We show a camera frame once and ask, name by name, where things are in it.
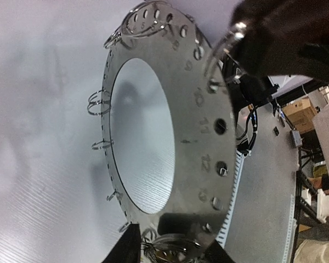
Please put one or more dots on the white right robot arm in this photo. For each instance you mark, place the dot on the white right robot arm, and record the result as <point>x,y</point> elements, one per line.
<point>284,38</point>

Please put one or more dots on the white slotted cable duct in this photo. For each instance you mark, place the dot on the white slotted cable duct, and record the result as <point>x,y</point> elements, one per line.
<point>260,227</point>

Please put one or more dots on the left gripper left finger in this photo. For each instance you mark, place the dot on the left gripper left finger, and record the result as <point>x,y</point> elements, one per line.
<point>128,247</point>

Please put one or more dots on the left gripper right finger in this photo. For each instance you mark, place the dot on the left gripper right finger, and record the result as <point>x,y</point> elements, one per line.
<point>215,254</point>

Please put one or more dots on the round metal keyring disc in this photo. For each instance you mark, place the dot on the round metal keyring disc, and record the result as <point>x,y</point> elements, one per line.
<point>168,132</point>

